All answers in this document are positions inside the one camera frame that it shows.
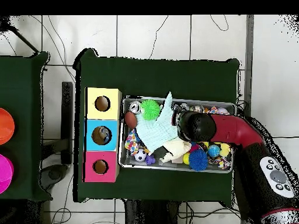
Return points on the mint green knit cloth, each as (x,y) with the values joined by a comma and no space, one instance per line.
(154,130)

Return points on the cream knit cloth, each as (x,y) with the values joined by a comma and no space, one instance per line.
(177,148)

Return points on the plain wooden cube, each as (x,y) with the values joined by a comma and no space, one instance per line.
(178,160)

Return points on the blue spiky rubber ball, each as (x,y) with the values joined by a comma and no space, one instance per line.
(198,159)

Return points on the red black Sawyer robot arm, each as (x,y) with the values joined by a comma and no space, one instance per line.
(233,130)

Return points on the wooden box with three holes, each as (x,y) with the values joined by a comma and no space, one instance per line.
(112,112)

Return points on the shallow clear mesh bin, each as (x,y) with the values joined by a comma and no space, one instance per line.
(149,166)

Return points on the green spiky rubber ball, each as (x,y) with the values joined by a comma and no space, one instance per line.
(150,109)

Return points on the small brown football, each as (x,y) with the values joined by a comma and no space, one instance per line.
(130,120)

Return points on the plain silver can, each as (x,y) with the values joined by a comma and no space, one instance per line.
(134,107)

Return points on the colourful dotted cloth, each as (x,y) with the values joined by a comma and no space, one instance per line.
(130,142)

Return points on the small black white soccer ball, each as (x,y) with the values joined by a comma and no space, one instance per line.
(140,155)

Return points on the dark green tablecloth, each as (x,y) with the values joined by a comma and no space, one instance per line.
(163,77)
(23,81)

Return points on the globe print ball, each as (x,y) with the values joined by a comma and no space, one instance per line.
(213,151)

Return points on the black upright panel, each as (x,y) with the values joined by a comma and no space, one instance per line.
(67,116)

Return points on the orange bowl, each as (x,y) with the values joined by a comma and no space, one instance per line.
(5,126)

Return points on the pink bowl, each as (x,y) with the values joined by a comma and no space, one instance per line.
(5,173)

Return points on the black tripod pole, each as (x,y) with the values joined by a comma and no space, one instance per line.
(5,24)

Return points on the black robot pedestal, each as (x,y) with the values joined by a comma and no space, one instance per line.
(151,214)

